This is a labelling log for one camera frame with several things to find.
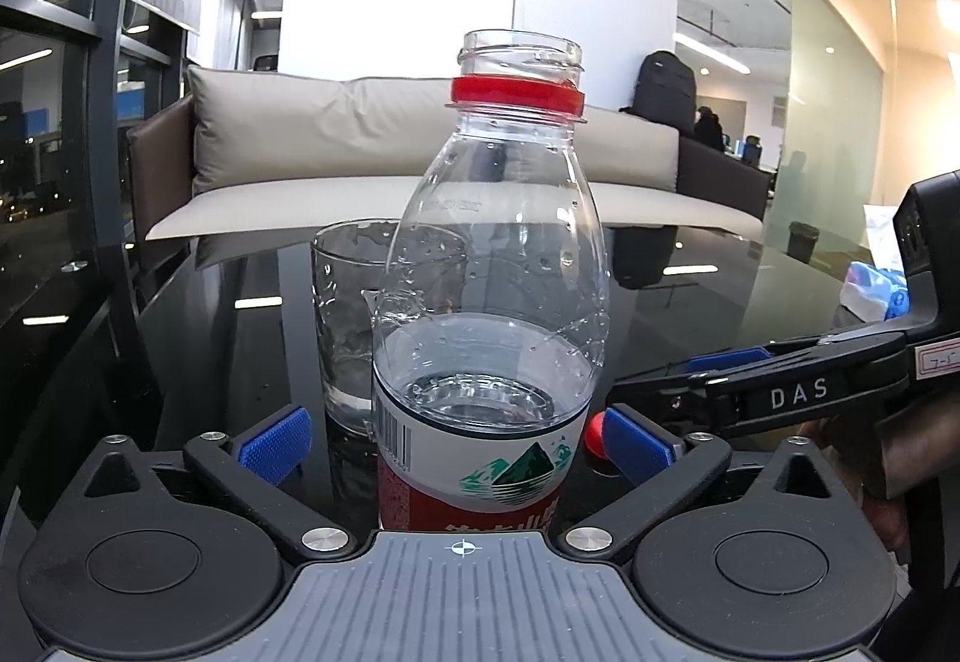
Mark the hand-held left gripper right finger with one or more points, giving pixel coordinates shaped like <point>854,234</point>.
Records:
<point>637,448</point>

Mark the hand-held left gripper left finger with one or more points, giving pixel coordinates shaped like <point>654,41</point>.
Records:
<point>276,444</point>

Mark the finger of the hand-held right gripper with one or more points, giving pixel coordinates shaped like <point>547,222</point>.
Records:
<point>750,403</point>
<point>727,361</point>

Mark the red bottle cap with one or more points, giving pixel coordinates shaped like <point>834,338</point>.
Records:
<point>593,438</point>

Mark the clear glass mug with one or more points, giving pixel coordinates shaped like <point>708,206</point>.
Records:
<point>345,317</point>

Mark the clear plastic water bottle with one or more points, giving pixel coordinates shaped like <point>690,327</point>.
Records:
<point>487,242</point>

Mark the person's right hand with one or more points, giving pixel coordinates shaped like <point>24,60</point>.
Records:
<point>855,452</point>

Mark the blue tissue pack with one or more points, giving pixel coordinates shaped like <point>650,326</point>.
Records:
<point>874,291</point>

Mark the black waste bin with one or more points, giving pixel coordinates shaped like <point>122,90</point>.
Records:
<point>803,241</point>

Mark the small beige back cushion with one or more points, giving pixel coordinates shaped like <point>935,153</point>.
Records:
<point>634,152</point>

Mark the beige seat cushion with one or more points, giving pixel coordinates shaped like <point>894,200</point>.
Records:
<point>247,212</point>

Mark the round metal table fitting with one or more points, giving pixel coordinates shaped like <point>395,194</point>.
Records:
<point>75,266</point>

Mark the black backpack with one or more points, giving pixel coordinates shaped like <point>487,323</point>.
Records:
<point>664,92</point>

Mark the brown sofa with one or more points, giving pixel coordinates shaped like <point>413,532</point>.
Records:
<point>161,175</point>

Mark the large beige back cushion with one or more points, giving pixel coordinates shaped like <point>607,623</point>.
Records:
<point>300,130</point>

